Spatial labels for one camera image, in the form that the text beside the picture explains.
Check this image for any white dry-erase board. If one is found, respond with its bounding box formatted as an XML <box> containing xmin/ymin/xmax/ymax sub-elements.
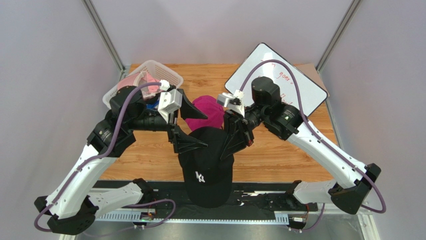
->
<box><xmin>224</xmin><ymin>42</ymin><xmax>328</xmax><ymax>116</ymax></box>

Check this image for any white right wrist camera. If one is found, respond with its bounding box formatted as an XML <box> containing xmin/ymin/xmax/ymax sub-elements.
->
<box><xmin>216</xmin><ymin>89</ymin><xmax>245</xmax><ymax>117</ymax></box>

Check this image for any black NY baseball cap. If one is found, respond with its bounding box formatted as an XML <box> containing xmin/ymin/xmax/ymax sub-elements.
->
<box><xmin>178</xmin><ymin>126</ymin><xmax>234</xmax><ymax>209</ymax></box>

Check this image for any white plastic basket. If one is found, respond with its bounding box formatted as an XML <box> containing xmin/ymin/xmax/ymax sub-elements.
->
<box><xmin>102</xmin><ymin>60</ymin><xmax>184</xmax><ymax>109</ymax></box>

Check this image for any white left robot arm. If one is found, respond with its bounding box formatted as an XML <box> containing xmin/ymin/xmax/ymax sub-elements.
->
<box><xmin>34</xmin><ymin>86</ymin><xmax>207</xmax><ymax>235</ymax></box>

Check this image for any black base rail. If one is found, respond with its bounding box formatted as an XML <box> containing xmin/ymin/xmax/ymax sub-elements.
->
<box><xmin>99</xmin><ymin>181</ymin><xmax>321</xmax><ymax>225</ymax></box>

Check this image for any light pink cap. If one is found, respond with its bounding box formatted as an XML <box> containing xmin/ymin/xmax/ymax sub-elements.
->
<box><xmin>117</xmin><ymin>71</ymin><xmax>161</xmax><ymax>100</ymax></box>

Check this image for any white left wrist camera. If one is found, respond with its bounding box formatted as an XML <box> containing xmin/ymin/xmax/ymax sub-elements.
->
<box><xmin>157</xmin><ymin>79</ymin><xmax>183</xmax><ymax>123</ymax></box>

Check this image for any blue cap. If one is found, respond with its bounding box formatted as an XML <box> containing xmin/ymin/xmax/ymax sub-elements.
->
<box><xmin>146</xmin><ymin>101</ymin><xmax>159</xmax><ymax>110</ymax></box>

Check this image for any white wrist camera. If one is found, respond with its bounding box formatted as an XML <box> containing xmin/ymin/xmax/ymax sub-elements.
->
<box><xmin>216</xmin><ymin>89</ymin><xmax>245</xmax><ymax>117</ymax></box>
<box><xmin>157</xmin><ymin>79</ymin><xmax>183</xmax><ymax>123</ymax></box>

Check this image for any magenta baseball cap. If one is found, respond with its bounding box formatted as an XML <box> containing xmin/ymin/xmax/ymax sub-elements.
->
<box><xmin>185</xmin><ymin>95</ymin><xmax>225</xmax><ymax>131</ymax></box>

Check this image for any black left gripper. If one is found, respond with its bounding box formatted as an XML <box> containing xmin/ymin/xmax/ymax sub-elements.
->
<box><xmin>127</xmin><ymin>89</ymin><xmax>208</xmax><ymax>153</ymax></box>

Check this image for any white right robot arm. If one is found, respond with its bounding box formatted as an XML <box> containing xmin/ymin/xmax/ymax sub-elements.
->
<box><xmin>217</xmin><ymin>77</ymin><xmax>381</xmax><ymax>215</ymax></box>

